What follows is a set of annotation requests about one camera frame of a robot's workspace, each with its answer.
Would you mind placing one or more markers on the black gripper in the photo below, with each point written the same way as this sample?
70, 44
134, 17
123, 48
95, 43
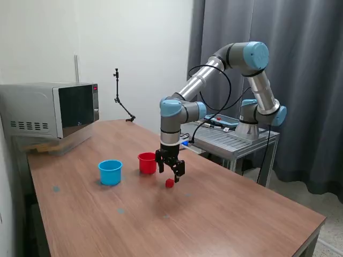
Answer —
169, 154

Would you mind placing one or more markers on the grey curtain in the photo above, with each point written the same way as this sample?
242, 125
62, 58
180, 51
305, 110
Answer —
316, 107

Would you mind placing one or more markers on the blue teach pendant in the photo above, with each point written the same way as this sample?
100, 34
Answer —
227, 121

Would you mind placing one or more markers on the silver microwave oven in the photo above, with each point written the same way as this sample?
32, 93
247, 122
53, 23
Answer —
32, 107

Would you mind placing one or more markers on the red plastic cup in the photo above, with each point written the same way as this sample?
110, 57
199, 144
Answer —
146, 164

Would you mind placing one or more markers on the silver blue UR5e robot arm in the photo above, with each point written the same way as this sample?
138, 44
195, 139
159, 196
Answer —
195, 83

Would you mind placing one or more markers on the silver connector plug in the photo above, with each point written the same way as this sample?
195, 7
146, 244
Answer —
206, 124

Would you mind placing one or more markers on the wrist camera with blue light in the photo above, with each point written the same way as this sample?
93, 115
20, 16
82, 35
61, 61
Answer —
186, 143

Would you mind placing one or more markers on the wooden board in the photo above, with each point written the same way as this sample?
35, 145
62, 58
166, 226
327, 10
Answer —
40, 148

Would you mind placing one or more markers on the grey metal robot stand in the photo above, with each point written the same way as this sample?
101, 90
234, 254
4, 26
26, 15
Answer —
227, 139

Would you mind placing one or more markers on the white vertical pole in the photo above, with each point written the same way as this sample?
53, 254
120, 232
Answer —
76, 69

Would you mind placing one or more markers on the red cube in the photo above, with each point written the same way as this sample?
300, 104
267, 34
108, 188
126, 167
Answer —
169, 183

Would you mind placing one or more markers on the blue plastic cup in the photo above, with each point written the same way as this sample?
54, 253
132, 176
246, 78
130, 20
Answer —
110, 174

